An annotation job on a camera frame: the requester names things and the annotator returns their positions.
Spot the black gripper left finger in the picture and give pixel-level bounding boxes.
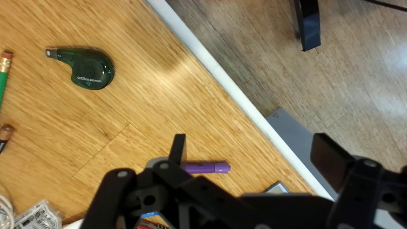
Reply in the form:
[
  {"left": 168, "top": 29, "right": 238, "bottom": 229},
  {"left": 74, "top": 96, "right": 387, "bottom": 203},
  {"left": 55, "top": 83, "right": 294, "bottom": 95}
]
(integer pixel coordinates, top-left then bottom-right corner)
[{"left": 80, "top": 132, "right": 272, "bottom": 229}]

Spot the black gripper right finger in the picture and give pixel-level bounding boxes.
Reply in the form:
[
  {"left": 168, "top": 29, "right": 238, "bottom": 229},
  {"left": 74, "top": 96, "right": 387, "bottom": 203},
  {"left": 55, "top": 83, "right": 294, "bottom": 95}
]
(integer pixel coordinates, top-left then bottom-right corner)
[{"left": 310, "top": 132, "right": 407, "bottom": 229}]

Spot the purple marker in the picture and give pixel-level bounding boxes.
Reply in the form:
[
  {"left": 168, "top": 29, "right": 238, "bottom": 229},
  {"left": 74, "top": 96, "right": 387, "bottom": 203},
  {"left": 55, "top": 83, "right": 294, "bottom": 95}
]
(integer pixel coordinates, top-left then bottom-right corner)
[{"left": 182, "top": 160, "right": 231, "bottom": 176}]

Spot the green correction tape dispenser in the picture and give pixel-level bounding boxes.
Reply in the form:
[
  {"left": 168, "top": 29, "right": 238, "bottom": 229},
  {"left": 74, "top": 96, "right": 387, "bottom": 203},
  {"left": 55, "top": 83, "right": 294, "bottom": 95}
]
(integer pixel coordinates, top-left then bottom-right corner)
[{"left": 45, "top": 47, "right": 116, "bottom": 91}]

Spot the black stand leg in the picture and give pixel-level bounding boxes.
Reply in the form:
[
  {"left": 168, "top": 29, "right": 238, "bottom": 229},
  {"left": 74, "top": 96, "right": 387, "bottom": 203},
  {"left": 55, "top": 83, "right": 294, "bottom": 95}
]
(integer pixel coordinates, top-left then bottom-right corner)
[{"left": 294, "top": 0, "right": 322, "bottom": 52}]

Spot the green pencil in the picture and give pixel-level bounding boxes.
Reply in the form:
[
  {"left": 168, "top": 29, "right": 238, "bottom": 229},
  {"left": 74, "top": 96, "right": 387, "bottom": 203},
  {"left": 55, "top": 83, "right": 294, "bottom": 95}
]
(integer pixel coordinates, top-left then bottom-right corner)
[{"left": 0, "top": 49, "right": 14, "bottom": 108}]

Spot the thin black cable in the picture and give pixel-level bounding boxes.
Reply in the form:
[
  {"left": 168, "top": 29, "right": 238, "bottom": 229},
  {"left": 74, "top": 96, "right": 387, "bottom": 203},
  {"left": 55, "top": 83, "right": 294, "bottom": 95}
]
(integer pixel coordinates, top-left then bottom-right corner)
[{"left": 366, "top": 0, "right": 407, "bottom": 12}]

